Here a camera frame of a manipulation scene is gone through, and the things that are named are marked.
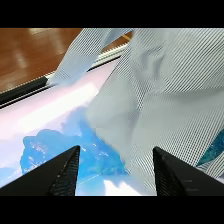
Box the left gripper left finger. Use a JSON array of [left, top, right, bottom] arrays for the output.
[[0, 145, 81, 197]]

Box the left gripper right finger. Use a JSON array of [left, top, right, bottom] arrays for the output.
[[152, 146, 224, 197]]

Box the black and white striped shirt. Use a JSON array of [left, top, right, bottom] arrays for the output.
[[49, 27, 224, 197]]

